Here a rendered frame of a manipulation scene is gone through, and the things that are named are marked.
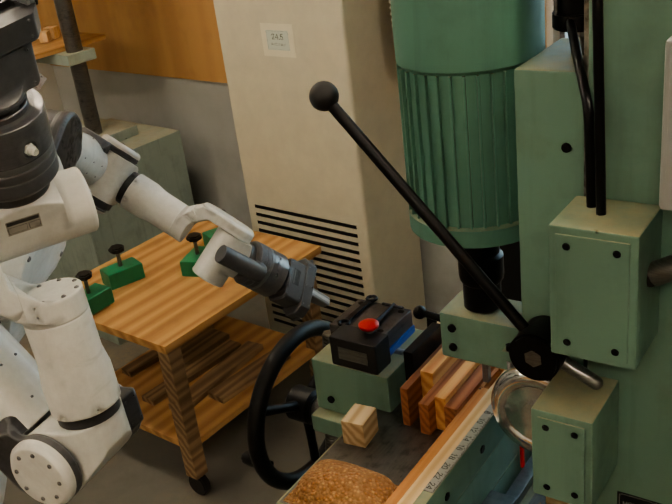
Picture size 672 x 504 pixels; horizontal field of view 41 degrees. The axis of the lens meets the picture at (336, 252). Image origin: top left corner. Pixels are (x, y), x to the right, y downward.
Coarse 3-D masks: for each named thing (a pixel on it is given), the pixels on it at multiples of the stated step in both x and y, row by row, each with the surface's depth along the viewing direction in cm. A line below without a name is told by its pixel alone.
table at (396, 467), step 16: (320, 416) 137; (336, 416) 137; (384, 416) 130; (400, 416) 130; (336, 432) 136; (384, 432) 127; (400, 432) 126; (416, 432) 126; (336, 448) 125; (352, 448) 124; (368, 448) 124; (384, 448) 124; (400, 448) 123; (416, 448) 123; (496, 448) 121; (512, 448) 126; (368, 464) 121; (384, 464) 120; (400, 464) 120; (496, 464) 122; (400, 480) 117; (480, 480) 118; (496, 480) 123; (464, 496) 114; (480, 496) 119
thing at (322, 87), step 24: (312, 96) 102; (336, 96) 103; (360, 144) 103; (384, 168) 102; (408, 192) 102; (432, 216) 102; (456, 240) 102; (504, 312) 101; (528, 336) 99; (528, 360) 100; (552, 360) 98; (600, 384) 99
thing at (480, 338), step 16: (448, 304) 123; (512, 304) 121; (448, 320) 121; (464, 320) 120; (480, 320) 118; (496, 320) 118; (448, 336) 122; (464, 336) 121; (480, 336) 119; (496, 336) 118; (512, 336) 116; (448, 352) 124; (464, 352) 122; (480, 352) 120; (496, 352) 119
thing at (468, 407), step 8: (496, 368) 131; (472, 400) 124; (464, 408) 123; (472, 408) 123; (456, 416) 122; (464, 416) 121; (456, 424) 120; (448, 432) 119; (440, 440) 117; (432, 448) 116; (440, 448) 116; (424, 456) 115; (432, 456) 115; (416, 464) 114; (424, 464) 113; (416, 472) 112; (408, 480) 111; (400, 488) 110; (408, 488) 110; (392, 496) 109; (400, 496) 109
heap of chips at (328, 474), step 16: (320, 464) 118; (336, 464) 116; (352, 464) 116; (304, 480) 116; (320, 480) 114; (336, 480) 113; (352, 480) 113; (368, 480) 113; (384, 480) 114; (288, 496) 117; (304, 496) 114; (320, 496) 113; (336, 496) 112; (352, 496) 111; (368, 496) 111; (384, 496) 112
